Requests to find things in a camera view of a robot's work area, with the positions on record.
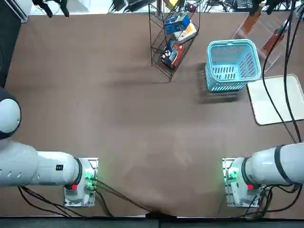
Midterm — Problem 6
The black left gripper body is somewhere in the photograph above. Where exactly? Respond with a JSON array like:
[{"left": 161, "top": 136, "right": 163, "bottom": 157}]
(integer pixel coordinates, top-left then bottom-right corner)
[{"left": 32, "top": 0, "right": 68, "bottom": 7}]

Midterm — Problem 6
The amber tea bottle white cap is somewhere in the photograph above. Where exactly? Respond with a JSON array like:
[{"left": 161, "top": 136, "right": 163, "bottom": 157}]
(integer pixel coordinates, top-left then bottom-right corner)
[
  {"left": 262, "top": 27, "right": 285, "bottom": 56},
  {"left": 241, "top": 10, "right": 262, "bottom": 36}
]

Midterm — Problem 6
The blue Oreo cookie box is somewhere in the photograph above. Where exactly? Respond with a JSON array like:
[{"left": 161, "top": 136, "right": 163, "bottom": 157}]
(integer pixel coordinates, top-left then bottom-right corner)
[{"left": 164, "top": 13, "right": 191, "bottom": 34}]

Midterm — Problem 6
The clear acrylic beverage shelf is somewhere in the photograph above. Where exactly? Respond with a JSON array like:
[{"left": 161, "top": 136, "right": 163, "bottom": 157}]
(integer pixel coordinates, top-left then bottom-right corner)
[{"left": 231, "top": 11, "right": 297, "bottom": 74}]

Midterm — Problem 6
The light blue plastic shopping basket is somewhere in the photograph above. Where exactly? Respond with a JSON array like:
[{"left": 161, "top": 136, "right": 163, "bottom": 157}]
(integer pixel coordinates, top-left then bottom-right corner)
[{"left": 204, "top": 39, "right": 262, "bottom": 93}]

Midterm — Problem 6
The black power adapter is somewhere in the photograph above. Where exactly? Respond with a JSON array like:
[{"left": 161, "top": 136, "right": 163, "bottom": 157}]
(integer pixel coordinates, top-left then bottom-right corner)
[{"left": 111, "top": 0, "right": 126, "bottom": 11}]

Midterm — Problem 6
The black finned power supply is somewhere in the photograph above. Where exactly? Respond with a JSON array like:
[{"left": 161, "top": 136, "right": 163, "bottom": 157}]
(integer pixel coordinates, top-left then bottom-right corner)
[{"left": 127, "top": 0, "right": 151, "bottom": 7}]

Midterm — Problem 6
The white cracker stick box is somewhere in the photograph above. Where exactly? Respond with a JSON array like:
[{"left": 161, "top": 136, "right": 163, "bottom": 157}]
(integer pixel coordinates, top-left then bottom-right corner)
[{"left": 173, "top": 22, "right": 198, "bottom": 44}]

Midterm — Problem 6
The yellow nabati wafer box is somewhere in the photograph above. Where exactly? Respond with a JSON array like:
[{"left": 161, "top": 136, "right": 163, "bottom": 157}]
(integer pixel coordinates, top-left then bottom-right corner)
[{"left": 165, "top": 0, "right": 180, "bottom": 10}]

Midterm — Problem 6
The dark chocolate cookie box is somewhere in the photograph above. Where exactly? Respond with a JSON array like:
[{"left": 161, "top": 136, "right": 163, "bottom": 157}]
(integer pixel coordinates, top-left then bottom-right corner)
[{"left": 160, "top": 39, "right": 186, "bottom": 70}]

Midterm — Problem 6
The cream plastic tray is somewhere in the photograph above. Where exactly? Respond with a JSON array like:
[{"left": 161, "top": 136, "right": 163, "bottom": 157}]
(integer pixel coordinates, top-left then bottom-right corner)
[{"left": 246, "top": 73, "right": 304, "bottom": 126}]

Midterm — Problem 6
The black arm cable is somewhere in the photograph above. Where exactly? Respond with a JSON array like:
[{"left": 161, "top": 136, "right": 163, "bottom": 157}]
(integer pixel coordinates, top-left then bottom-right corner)
[
  {"left": 262, "top": 0, "right": 302, "bottom": 143},
  {"left": 283, "top": 0, "right": 304, "bottom": 143}
]

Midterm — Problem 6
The aluminium frame post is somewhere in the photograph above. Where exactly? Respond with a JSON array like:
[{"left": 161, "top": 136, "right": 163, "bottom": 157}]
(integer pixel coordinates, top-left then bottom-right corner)
[{"left": 155, "top": 0, "right": 165, "bottom": 15}]

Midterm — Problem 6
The black wire snack shelf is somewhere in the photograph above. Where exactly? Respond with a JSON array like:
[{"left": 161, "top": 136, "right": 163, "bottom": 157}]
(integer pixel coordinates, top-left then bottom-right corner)
[{"left": 148, "top": 0, "right": 201, "bottom": 83}]

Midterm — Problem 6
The black base cable bundle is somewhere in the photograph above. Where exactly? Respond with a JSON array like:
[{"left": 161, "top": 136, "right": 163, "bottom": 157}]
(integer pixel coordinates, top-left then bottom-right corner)
[{"left": 215, "top": 184, "right": 301, "bottom": 219}]

